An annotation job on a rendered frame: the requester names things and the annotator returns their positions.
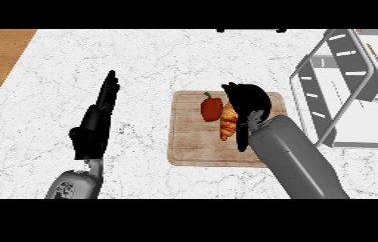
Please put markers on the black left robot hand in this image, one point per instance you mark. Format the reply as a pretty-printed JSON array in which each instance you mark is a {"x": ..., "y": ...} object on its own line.
[{"x": 97, "y": 119}]

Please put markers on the wooden cutting board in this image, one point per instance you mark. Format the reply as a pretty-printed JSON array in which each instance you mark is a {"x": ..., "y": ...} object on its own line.
[{"x": 197, "y": 142}]

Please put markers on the golden croissant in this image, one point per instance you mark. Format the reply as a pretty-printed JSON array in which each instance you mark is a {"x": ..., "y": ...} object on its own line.
[{"x": 228, "y": 122}]

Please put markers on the red bell pepper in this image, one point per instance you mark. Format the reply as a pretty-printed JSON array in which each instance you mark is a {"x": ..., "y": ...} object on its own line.
[{"x": 212, "y": 108}]

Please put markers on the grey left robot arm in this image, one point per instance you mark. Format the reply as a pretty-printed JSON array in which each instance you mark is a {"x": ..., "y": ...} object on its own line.
[{"x": 76, "y": 185}]

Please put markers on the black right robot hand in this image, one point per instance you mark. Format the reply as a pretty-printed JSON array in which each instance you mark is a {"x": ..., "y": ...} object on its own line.
[{"x": 249, "y": 99}]

